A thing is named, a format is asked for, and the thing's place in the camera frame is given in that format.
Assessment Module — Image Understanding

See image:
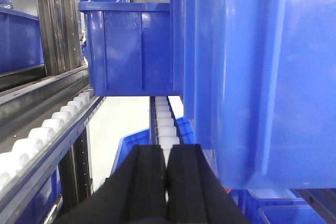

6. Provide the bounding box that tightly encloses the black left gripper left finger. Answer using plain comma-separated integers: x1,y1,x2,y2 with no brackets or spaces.
55,145,167,223

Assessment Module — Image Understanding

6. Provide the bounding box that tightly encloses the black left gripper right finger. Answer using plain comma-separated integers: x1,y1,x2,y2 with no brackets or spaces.
167,144,249,223

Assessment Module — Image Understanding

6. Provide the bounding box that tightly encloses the large blue plastic bin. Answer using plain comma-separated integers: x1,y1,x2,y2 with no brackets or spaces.
171,0,335,189

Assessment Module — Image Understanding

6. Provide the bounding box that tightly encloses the blue bin on lower shelf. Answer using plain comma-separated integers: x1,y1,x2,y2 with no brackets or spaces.
110,117,194,175

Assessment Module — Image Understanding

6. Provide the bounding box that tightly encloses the blue bin lower right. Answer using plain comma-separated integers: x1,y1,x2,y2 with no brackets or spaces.
229,188,335,223

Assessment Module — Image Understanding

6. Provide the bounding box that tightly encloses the blue bin behind on rollers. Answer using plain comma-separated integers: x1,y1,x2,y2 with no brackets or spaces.
79,2,182,97

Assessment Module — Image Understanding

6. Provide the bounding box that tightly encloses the blue bin far left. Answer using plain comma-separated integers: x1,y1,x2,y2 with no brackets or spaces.
1,0,44,73

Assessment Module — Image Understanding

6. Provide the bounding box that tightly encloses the middle white roller track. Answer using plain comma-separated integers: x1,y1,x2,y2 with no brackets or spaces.
150,95,184,204

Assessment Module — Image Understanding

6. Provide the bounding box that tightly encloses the white roller track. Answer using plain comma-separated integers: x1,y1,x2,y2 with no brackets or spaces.
150,95,184,204
1,89,104,223

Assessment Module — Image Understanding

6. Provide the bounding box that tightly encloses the left white roller track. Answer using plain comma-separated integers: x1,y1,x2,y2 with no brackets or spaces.
1,89,104,223

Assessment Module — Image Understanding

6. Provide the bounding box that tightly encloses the steel rack upright post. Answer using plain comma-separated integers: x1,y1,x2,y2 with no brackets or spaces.
36,0,81,76

